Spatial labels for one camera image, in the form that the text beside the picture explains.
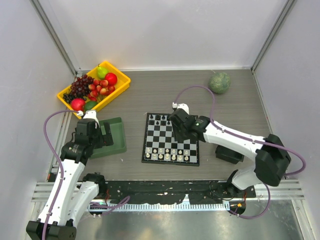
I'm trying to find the green lime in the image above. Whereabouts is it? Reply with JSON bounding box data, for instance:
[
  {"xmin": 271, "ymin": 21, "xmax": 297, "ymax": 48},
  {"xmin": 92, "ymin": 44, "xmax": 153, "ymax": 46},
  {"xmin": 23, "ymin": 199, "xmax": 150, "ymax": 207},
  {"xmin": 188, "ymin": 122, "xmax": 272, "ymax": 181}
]
[{"xmin": 83, "ymin": 101, "xmax": 98, "ymax": 112}]

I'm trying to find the green plastic tray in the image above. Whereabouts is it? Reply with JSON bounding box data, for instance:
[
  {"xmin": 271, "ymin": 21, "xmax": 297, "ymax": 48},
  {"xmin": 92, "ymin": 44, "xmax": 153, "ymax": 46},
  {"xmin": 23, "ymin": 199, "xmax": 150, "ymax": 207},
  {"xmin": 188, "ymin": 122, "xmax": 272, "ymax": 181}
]
[{"xmin": 91, "ymin": 117, "xmax": 127, "ymax": 159}]

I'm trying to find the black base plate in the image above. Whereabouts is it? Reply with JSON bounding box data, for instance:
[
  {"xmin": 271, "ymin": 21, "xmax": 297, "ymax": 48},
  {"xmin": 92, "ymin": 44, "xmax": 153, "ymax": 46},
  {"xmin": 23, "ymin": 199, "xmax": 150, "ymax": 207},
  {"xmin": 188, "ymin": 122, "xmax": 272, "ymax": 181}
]
[{"xmin": 98, "ymin": 180, "xmax": 256, "ymax": 205}]

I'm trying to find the purple grape bunch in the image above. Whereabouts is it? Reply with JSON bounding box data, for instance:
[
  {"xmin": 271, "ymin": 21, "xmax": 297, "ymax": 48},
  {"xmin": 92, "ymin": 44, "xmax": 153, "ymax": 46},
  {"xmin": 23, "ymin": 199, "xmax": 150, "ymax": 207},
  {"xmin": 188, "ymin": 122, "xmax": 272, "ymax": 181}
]
[{"xmin": 68, "ymin": 74, "xmax": 94, "ymax": 98}]

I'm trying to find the white chess piece cluster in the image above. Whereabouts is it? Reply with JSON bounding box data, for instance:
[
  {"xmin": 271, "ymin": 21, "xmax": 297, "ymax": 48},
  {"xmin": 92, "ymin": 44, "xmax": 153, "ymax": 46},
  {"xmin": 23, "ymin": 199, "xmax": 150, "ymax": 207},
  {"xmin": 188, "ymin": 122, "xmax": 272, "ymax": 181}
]
[{"xmin": 143, "ymin": 147, "xmax": 197, "ymax": 163}]

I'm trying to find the green pear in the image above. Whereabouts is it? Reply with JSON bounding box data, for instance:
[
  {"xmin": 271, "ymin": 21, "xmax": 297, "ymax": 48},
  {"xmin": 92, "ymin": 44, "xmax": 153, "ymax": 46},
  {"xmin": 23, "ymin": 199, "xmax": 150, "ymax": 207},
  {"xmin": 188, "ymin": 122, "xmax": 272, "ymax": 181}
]
[{"xmin": 97, "ymin": 65, "xmax": 109, "ymax": 80}]

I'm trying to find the white cable duct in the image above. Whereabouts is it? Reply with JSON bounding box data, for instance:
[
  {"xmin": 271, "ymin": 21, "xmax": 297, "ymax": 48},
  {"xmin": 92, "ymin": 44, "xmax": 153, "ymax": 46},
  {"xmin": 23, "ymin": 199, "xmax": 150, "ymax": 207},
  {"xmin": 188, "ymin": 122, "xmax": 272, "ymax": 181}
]
[{"xmin": 87, "ymin": 201, "xmax": 230, "ymax": 212}]

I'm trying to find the red mango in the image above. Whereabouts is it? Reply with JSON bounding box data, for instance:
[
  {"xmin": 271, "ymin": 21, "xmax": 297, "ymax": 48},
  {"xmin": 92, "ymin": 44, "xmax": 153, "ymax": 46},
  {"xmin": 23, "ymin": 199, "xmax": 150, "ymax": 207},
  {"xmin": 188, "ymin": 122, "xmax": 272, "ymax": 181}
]
[{"xmin": 70, "ymin": 98, "xmax": 86, "ymax": 111}]

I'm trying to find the red apple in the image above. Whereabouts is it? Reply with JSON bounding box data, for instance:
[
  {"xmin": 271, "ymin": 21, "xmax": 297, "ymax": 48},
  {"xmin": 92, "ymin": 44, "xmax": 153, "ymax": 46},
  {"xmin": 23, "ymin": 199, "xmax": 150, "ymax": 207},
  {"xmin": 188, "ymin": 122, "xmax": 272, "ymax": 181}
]
[{"xmin": 104, "ymin": 72, "xmax": 118, "ymax": 86}]

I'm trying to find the green melon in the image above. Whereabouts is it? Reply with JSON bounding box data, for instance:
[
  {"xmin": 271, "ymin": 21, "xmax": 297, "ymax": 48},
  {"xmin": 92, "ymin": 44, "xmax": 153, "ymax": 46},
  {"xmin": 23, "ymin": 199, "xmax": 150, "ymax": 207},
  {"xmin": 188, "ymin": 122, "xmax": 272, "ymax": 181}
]
[{"xmin": 208, "ymin": 72, "xmax": 231, "ymax": 94}]

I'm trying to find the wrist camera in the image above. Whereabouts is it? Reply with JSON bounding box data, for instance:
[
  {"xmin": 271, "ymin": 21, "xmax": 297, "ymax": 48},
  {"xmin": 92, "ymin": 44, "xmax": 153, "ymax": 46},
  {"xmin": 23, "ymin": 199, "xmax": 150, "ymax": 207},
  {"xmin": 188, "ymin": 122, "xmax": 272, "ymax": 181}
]
[
  {"xmin": 172, "ymin": 102, "xmax": 190, "ymax": 114},
  {"xmin": 82, "ymin": 109, "xmax": 100, "ymax": 125}
]

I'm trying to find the yellow plastic tray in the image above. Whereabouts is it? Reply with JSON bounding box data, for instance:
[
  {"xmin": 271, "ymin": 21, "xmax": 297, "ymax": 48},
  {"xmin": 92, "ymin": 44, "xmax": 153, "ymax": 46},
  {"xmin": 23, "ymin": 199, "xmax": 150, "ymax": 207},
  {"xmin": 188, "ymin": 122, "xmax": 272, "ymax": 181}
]
[{"xmin": 57, "ymin": 61, "xmax": 131, "ymax": 112}]

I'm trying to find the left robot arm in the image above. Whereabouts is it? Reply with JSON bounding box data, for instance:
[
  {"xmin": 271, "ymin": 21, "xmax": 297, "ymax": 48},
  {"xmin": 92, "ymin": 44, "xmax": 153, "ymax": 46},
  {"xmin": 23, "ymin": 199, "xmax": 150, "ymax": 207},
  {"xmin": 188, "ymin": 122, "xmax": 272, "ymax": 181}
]
[{"xmin": 26, "ymin": 118, "xmax": 107, "ymax": 240}]

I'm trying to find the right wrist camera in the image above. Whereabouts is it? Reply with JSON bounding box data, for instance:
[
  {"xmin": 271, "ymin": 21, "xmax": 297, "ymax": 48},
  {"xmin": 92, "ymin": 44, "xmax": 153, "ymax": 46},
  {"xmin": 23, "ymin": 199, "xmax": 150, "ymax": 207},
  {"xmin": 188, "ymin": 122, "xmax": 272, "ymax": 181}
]
[{"xmin": 172, "ymin": 102, "xmax": 190, "ymax": 114}]

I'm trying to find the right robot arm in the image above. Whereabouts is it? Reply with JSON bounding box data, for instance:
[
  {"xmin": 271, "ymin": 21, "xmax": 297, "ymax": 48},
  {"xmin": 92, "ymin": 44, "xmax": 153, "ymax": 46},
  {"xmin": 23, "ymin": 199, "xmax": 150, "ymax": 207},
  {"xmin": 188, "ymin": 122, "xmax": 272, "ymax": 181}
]
[{"xmin": 169, "ymin": 108, "xmax": 291, "ymax": 197}]

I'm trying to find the black grape bunch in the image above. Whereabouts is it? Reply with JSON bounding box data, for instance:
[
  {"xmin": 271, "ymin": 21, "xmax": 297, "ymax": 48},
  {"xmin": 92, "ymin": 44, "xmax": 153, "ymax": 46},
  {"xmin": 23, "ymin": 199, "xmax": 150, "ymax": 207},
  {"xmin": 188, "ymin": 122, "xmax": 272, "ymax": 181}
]
[{"xmin": 63, "ymin": 93, "xmax": 74, "ymax": 104}]

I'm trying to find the black plastic box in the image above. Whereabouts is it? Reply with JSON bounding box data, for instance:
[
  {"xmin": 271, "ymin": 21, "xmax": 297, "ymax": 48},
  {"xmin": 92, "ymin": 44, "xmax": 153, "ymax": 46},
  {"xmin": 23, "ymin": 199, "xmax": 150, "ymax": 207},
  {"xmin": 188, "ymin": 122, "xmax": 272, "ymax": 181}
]
[{"xmin": 215, "ymin": 145, "xmax": 244, "ymax": 165}]

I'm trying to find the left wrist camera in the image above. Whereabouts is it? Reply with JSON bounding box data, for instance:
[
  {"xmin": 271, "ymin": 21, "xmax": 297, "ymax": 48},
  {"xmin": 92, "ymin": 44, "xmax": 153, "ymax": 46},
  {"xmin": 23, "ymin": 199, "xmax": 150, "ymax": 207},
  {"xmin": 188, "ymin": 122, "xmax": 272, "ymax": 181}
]
[{"xmin": 82, "ymin": 109, "xmax": 100, "ymax": 125}]

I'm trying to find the black white chessboard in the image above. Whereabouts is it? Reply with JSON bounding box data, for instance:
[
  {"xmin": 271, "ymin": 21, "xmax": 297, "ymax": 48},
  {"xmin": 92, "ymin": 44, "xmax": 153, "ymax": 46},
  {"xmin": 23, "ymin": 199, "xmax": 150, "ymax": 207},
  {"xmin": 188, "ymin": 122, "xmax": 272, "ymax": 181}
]
[{"xmin": 141, "ymin": 112, "xmax": 200, "ymax": 167}]

